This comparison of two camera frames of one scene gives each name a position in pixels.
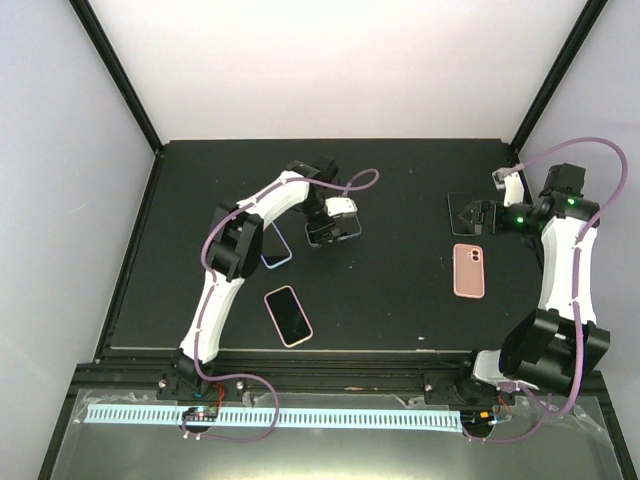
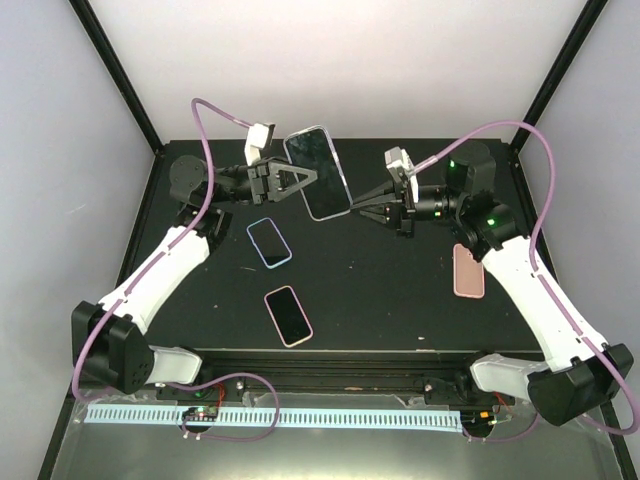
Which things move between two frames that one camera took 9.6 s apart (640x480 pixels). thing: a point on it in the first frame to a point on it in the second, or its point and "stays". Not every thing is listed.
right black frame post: [556, 73] stays
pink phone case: [468, 270] stays
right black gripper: [484, 209] to [403, 194]
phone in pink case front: [288, 316] stays
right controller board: [476, 422] stays
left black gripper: [317, 228] to [259, 179]
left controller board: [208, 413] stays
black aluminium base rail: [113, 373] stays
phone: [348, 226] to [329, 195]
